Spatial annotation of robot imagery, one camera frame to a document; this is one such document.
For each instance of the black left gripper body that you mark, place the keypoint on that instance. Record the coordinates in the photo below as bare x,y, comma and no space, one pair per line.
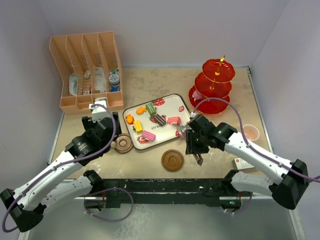
89,125

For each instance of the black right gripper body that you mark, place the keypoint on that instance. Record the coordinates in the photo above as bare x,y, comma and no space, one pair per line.
196,143

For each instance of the metal serving tongs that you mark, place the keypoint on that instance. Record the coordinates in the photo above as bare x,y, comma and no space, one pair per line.
197,157

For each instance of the coral toy cake slice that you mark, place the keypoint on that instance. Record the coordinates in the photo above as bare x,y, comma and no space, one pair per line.
175,120

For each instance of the purple fuzzy sweet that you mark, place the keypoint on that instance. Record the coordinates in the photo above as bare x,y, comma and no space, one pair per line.
196,95

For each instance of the brown toy cake slice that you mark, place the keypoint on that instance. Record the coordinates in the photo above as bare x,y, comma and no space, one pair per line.
159,120

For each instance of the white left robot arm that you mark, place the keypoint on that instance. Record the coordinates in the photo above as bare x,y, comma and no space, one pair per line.
28,204

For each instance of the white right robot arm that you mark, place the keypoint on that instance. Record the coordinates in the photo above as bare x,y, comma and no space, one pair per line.
282,179

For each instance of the orange fish cake left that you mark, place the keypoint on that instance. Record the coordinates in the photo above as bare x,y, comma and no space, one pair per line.
129,119

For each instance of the orange fish cake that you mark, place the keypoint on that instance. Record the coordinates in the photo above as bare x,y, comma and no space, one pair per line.
141,110
129,119

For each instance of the beige ceramic mug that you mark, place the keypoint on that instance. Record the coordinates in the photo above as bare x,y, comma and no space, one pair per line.
113,144

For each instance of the yellow toy cake slice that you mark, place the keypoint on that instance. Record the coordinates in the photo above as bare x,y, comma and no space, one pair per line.
138,126

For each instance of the orange fish cake upper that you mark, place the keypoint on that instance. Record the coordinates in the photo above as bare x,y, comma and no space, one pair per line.
141,110

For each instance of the brown coaster by mug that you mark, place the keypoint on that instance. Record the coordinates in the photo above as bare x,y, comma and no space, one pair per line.
124,143

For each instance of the white sachet packet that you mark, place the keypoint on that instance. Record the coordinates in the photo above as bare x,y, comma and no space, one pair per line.
100,83

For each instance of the blue white round tin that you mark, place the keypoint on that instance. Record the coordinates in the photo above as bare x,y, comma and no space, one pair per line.
114,79

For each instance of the green toy cake slice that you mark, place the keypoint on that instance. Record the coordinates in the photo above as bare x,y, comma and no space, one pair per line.
151,109

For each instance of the brown coaster centre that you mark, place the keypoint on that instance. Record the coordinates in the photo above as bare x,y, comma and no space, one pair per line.
172,160

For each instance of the white strawberry tray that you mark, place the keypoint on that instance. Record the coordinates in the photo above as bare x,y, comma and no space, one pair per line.
154,122

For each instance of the pink toy cake slice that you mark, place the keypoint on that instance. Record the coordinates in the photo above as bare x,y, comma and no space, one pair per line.
148,135

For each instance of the small boxed packets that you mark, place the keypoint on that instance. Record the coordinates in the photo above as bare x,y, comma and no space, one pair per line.
87,83

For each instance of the white red card box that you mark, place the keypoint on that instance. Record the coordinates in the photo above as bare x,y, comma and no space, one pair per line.
241,164

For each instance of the clear plastic cup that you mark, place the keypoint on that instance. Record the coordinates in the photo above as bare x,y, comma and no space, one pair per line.
251,132

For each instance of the red three-tier stand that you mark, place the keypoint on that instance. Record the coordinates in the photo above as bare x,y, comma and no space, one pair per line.
214,84

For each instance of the blue white pouch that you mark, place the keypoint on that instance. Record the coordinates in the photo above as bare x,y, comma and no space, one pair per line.
72,84

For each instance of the pink desk organizer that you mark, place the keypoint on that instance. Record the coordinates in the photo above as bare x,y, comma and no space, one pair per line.
90,68

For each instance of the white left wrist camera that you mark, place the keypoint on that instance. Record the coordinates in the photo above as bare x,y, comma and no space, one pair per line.
98,113

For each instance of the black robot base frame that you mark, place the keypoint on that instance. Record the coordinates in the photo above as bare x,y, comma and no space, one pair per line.
211,192

